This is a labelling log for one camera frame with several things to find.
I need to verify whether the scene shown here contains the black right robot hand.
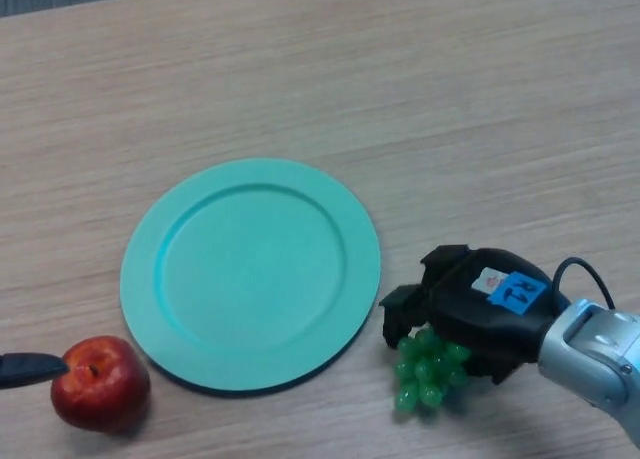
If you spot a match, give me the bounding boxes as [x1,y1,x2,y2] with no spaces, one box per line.
[378,244,571,386]

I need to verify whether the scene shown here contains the green grape bunch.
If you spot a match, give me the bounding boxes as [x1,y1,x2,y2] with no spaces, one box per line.
[392,327,474,414]

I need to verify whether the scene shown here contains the teal round plate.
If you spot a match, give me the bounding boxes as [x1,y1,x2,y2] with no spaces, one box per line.
[119,157,382,393]

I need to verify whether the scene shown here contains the red apple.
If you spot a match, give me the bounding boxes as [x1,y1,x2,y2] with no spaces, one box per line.
[49,335,152,433]

